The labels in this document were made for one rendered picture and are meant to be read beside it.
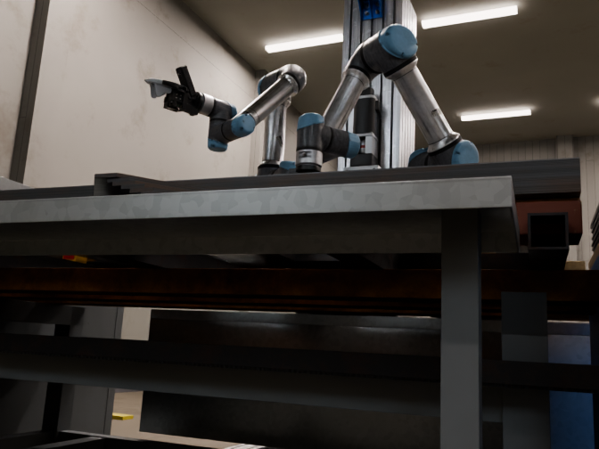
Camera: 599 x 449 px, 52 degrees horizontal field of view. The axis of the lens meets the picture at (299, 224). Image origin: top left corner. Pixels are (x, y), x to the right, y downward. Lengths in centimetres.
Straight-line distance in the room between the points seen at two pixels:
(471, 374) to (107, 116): 657
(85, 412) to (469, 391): 189
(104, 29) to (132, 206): 660
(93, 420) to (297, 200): 191
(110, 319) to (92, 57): 488
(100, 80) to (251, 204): 646
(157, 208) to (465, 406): 41
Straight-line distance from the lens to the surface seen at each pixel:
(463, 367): 70
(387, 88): 245
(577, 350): 169
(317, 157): 168
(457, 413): 70
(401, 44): 195
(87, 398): 243
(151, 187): 78
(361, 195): 62
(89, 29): 713
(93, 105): 694
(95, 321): 241
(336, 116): 192
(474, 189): 60
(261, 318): 186
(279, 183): 102
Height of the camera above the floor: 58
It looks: 11 degrees up
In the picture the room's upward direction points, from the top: 3 degrees clockwise
